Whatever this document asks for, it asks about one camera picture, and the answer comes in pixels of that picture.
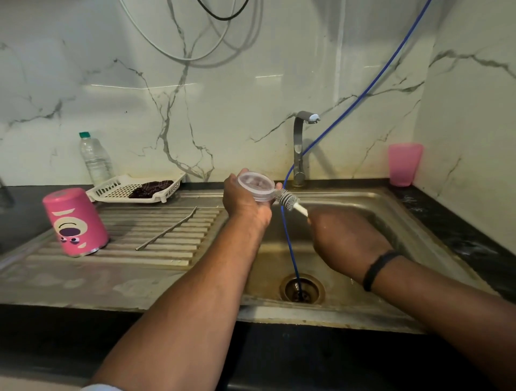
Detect person's left hand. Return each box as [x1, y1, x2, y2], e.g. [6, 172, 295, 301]
[223, 173, 284, 231]

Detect sink drain strainer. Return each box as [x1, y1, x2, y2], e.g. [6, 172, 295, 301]
[280, 273, 325, 305]

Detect dark scrub cloth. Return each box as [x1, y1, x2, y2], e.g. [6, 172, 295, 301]
[128, 180, 175, 199]

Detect stainless steel sink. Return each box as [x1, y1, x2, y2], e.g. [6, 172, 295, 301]
[0, 186, 500, 335]

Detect metal straw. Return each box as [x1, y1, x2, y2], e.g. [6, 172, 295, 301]
[135, 206, 198, 251]

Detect pink plastic cup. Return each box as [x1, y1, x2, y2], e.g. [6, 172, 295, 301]
[388, 143, 424, 187]

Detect blue hose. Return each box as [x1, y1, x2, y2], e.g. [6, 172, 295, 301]
[280, 0, 433, 299]

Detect person's left forearm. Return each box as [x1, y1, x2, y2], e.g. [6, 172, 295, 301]
[89, 213, 270, 391]

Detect white bottle brush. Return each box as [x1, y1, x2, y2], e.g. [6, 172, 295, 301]
[275, 189, 309, 218]

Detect white cable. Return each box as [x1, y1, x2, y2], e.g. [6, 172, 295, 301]
[118, 0, 238, 63]

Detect white plastic basket tray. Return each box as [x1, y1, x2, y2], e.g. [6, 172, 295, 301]
[86, 172, 187, 204]

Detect chrome sink faucet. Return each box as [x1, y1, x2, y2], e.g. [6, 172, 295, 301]
[293, 111, 321, 187]

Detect black wristband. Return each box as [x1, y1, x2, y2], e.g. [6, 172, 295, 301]
[362, 250, 404, 292]

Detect person's right forearm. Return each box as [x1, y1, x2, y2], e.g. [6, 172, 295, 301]
[373, 255, 516, 391]

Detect clear plastic lid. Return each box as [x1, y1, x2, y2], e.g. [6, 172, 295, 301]
[236, 172, 281, 202]

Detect pink cartoon tumbler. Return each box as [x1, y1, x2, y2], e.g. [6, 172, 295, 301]
[42, 187, 110, 258]

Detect black cable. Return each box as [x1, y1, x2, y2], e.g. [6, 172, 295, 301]
[196, 0, 250, 21]

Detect clear plastic water bottle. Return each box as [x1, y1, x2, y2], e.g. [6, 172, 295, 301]
[78, 132, 114, 187]

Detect person's right hand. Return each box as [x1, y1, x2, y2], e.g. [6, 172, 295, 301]
[307, 206, 393, 282]

